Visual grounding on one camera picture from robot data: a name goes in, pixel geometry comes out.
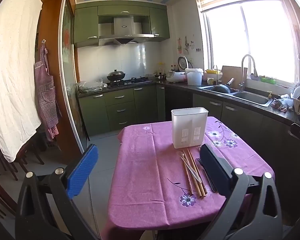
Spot white plastic utensil holder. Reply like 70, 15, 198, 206
171, 107, 209, 149

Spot steel double sink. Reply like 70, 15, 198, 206
197, 84, 277, 108

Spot clear plastic bag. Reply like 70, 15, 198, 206
77, 79, 108, 93

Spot clear plastic utensil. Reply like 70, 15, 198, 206
179, 151, 203, 184

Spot white rice cooker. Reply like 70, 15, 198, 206
166, 55, 189, 83

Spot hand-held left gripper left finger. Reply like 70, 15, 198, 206
15, 144, 100, 240

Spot white hanging cloth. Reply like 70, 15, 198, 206
0, 0, 43, 163

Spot kitchen window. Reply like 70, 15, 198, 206
196, 0, 300, 85

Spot black plastic fork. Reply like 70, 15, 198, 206
195, 157, 217, 193

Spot hanging wall ornaments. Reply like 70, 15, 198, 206
177, 37, 191, 54

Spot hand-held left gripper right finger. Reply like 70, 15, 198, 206
199, 144, 283, 240

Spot pink checked apron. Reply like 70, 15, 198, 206
34, 44, 60, 142

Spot steel range hood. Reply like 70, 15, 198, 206
98, 16, 155, 47

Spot steel kitchen faucet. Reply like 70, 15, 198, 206
239, 54, 258, 92

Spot sliding glass door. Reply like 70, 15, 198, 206
59, 0, 90, 160

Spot green wall cabinets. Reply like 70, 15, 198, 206
74, 0, 171, 48

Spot wooden cutting board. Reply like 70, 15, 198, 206
221, 66, 248, 89

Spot brown patterned chopstick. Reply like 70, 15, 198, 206
181, 152, 193, 196

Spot black gas stove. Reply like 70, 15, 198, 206
107, 77, 153, 87

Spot black frying pan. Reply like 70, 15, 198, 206
210, 78, 235, 93

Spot white plastic bucket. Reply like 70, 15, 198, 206
185, 68, 204, 86

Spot black wok with lid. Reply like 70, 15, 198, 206
107, 69, 126, 82

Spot dark wooden chair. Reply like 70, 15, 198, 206
0, 127, 44, 180

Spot crumpled printed bag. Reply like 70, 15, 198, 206
270, 94, 294, 112

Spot light bamboo chopstick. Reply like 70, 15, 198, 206
186, 149, 203, 197
189, 148, 207, 195

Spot purple floral tablecloth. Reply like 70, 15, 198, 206
107, 116, 275, 233

